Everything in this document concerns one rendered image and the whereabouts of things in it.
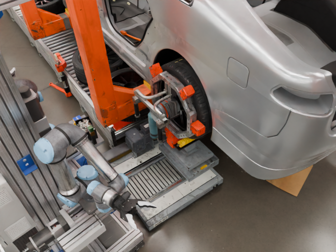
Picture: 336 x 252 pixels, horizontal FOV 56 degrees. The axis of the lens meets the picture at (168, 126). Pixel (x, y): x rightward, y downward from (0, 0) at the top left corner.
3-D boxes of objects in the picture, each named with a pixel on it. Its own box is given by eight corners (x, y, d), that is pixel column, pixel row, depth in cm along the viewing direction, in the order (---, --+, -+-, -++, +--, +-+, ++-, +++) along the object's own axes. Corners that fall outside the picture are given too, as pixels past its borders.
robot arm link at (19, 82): (32, 71, 186) (39, 89, 232) (12, 77, 182) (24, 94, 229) (39, 90, 186) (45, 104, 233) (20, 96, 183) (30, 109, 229)
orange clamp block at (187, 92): (191, 96, 233) (195, 92, 224) (182, 100, 230) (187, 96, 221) (186, 88, 233) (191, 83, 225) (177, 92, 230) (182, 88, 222)
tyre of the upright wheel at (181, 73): (235, 88, 225) (179, 38, 257) (209, 101, 216) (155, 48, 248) (218, 142, 277) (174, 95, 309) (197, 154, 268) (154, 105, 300)
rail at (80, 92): (120, 139, 325) (117, 124, 309) (112, 144, 321) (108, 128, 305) (38, 40, 470) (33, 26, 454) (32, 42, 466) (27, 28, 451)
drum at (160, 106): (181, 115, 258) (180, 102, 248) (159, 127, 250) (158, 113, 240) (170, 106, 267) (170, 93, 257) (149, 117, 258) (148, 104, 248)
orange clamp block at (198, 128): (197, 126, 244) (205, 132, 239) (189, 130, 241) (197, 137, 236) (198, 119, 239) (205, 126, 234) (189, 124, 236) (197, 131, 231)
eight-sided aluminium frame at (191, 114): (195, 147, 261) (197, 96, 222) (189, 150, 258) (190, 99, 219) (158, 111, 293) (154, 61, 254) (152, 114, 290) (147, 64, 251)
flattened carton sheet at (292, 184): (316, 158, 320) (317, 156, 318) (296, 197, 290) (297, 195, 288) (287, 145, 333) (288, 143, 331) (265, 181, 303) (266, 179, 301)
